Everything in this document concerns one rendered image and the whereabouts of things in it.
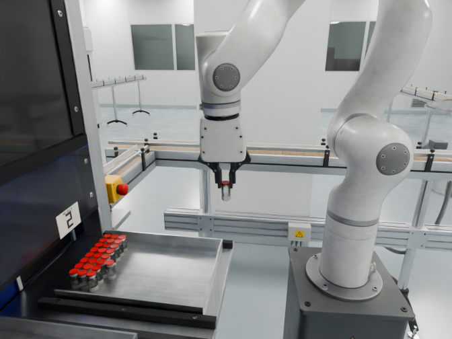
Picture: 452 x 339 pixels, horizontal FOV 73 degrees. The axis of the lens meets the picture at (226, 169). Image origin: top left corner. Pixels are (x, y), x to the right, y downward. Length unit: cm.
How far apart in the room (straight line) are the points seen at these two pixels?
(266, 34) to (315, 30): 159
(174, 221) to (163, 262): 100
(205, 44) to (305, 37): 156
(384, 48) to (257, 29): 27
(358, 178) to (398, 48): 26
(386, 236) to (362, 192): 120
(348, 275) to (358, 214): 17
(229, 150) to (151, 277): 39
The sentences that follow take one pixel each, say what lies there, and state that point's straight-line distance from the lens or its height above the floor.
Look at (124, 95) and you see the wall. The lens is 968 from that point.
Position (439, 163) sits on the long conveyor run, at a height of 93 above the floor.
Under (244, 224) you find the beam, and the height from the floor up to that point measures 50.
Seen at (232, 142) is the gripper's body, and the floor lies 123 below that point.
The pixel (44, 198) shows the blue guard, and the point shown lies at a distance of 80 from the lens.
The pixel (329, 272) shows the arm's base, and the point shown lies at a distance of 85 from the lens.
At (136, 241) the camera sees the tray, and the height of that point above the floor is 88.
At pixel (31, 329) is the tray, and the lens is 79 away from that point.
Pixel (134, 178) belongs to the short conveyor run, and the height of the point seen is 88.
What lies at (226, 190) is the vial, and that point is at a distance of 72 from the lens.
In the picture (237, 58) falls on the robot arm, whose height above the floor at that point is 140.
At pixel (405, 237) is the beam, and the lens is 194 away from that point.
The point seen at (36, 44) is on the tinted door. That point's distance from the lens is 81.
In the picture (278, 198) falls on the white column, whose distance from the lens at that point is 235.
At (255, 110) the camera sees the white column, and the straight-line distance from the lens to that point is 216.
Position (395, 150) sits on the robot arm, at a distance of 65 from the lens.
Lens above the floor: 141
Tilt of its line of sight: 20 degrees down
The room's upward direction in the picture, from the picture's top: straight up
